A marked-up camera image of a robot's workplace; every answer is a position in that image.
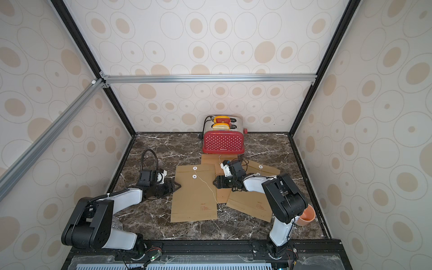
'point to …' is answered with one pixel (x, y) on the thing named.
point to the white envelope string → (211, 188)
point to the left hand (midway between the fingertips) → (180, 186)
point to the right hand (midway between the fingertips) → (216, 185)
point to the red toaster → (229, 142)
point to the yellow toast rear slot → (221, 119)
